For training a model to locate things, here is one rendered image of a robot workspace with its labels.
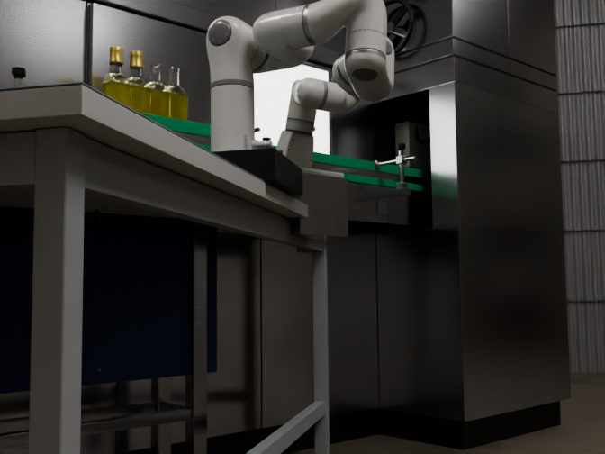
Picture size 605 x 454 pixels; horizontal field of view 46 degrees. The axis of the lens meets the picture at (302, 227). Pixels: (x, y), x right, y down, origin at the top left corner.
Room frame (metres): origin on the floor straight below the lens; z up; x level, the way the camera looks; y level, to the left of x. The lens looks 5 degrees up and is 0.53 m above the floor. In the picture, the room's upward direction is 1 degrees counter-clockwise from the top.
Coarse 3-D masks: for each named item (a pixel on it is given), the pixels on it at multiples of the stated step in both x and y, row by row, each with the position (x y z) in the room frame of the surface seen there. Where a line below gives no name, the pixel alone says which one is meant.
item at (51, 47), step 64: (0, 0) 1.73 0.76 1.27; (64, 0) 1.85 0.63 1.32; (128, 0) 1.95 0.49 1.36; (192, 0) 2.11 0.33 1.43; (256, 0) 2.28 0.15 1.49; (320, 0) 2.48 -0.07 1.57; (0, 64) 1.74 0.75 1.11; (64, 64) 1.85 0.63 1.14; (320, 64) 2.47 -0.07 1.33; (384, 128) 2.70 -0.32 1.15
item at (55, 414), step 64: (64, 128) 0.76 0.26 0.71; (64, 192) 0.76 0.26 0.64; (128, 192) 0.92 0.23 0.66; (192, 192) 1.13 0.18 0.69; (64, 256) 0.76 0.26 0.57; (320, 256) 2.19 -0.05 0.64; (64, 320) 0.76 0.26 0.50; (320, 320) 2.20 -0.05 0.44; (64, 384) 0.77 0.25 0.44; (320, 384) 2.20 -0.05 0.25; (64, 448) 0.77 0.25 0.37; (256, 448) 1.55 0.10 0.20; (320, 448) 2.20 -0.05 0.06
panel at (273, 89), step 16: (256, 80) 2.25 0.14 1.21; (272, 80) 2.29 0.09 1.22; (288, 80) 2.34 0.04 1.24; (256, 96) 2.25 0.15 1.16; (272, 96) 2.29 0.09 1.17; (288, 96) 2.34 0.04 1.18; (256, 112) 2.24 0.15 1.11; (272, 112) 2.29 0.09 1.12; (320, 112) 2.43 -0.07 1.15; (272, 128) 2.29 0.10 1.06; (320, 128) 2.43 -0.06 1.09; (320, 144) 2.43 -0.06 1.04
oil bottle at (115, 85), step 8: (112, 72) 1.77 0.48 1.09; (104, 80) 1.77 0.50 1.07; (112, 80) 1.75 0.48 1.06; (120, 80) 1.76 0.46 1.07; (128, 80) 1.78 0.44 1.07; (104, 88) 1.77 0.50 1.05; (112, 88) 1.75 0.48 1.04; (120, 88) 1.76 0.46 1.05; (128, 88) 1.78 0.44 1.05; (112, 96) 1.75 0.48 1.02; (120, 96) 1.76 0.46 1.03; (128, 96) 1.78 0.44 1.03; (128, 104) 1.78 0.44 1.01
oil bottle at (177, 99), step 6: (168, 90) 1.87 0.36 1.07; (174, 90) 1.87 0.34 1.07; (180, 90) 1.88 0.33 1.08; (174, 96) 1.87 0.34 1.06; (180, 96) 1.88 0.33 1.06; (186, 96) 1.90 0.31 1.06; (174, 102) 1.87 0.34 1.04; (180, 102) 1.88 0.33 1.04; (186, 102) 1.90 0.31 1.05; (174, 108) 1.87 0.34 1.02; (180, 108) 1.88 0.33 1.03; (186, 108) 1.90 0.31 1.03; (174, 114) 1.87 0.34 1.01; (180, 114) 1.88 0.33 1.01; (186, 114) 1.90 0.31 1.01; (186, 120) 1.90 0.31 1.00
